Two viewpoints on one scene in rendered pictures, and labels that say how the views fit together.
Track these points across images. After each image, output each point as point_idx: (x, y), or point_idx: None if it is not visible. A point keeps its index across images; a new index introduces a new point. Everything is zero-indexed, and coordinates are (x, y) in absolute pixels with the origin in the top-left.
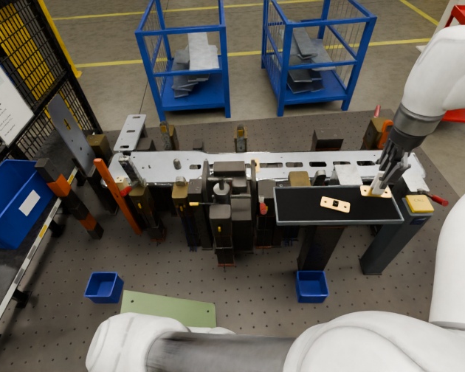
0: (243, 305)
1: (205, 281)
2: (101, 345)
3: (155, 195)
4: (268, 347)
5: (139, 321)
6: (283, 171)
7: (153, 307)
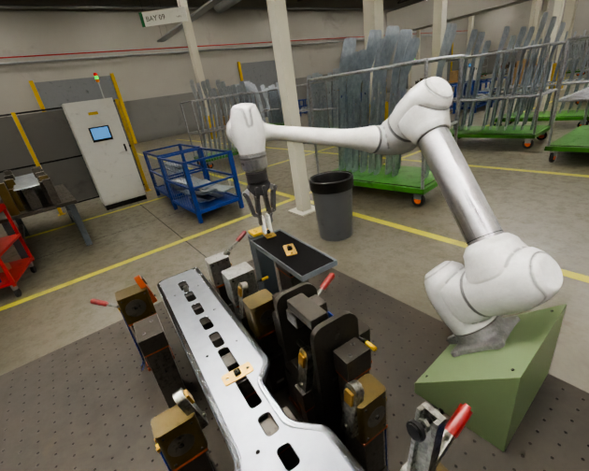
0: (385, 371)
1: (404, 421)
2: (538, 252)
3: None
4: (438, 140)
5: (500, 254)
6: (235, 342)
7: (487, 369)
